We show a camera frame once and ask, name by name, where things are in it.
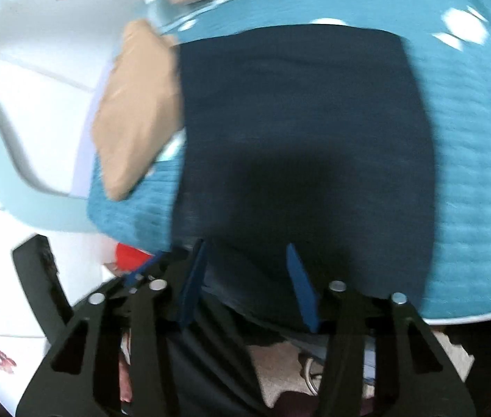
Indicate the tan folded cloth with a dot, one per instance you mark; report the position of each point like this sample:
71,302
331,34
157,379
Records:
137,108

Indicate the beige cloth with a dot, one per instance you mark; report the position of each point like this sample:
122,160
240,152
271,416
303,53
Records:
276,369

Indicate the pale blue bed frame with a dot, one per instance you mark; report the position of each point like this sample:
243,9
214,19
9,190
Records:
20,173

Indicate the teal quilted fish-print bedspread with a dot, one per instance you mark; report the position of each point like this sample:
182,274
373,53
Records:
467,139

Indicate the dark denim jacket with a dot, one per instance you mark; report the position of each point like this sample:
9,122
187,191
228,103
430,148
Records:
293,139

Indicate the person's dark clothing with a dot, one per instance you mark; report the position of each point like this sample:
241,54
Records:
210,365

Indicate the red object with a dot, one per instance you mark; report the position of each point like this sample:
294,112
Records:
130,255

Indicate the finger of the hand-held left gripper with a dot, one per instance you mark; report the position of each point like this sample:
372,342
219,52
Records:
143,269

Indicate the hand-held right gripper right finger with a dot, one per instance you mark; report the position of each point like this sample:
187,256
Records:
304,291

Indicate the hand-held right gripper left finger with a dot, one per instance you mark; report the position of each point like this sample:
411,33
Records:
191,291

